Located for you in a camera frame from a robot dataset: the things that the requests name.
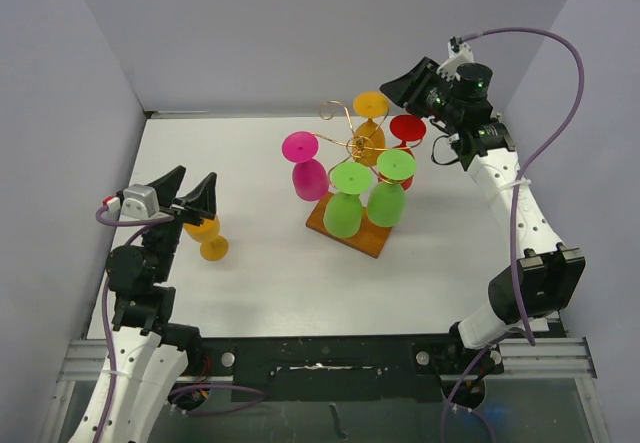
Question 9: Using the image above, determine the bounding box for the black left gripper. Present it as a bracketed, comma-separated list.
[142, 165, 214, 281]

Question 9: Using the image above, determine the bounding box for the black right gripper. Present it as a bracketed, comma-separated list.
[381, 58, 463, 126]

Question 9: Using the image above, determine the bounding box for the red plastic wine glass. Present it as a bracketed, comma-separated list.
[375, 114, 427, 190]

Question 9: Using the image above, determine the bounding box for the orange wine glass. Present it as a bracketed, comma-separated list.
[353, 91, 390, 167]
[183, 217, 229, 261]

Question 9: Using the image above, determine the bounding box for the orange wine glass front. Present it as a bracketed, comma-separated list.
[353, 91, 390, 167]

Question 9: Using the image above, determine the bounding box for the green wine glass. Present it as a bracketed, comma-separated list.
[366, 148, 416, 228]
[323, 161, 373, 239]

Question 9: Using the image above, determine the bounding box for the pink plastic wine glass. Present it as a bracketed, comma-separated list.
[281, 131, 329, 201]

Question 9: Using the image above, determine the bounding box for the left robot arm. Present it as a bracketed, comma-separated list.
[71, 166, 217, 442]

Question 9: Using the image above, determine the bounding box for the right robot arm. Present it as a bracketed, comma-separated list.
[380, 58, 586, 372]

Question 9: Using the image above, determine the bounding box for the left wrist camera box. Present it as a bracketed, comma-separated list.
[103, 184, 161, 220]

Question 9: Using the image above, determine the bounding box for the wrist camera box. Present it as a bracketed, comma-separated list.
[103, 184, 161, 220]
[436, 36, 474, 82]

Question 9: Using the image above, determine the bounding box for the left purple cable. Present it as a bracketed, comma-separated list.
[89, 205, 266, 443]

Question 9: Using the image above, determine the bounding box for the purple cable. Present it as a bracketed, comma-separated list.
[89, 205, 266, 443]
[439, 26, 586, 443]

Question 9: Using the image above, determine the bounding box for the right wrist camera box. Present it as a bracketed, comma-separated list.
[436, 36, 474, 82]

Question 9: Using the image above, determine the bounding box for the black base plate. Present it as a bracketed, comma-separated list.
[182, 333, 504, 402]

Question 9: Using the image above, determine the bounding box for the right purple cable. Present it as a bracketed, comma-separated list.
[439, 26, 586, 443]

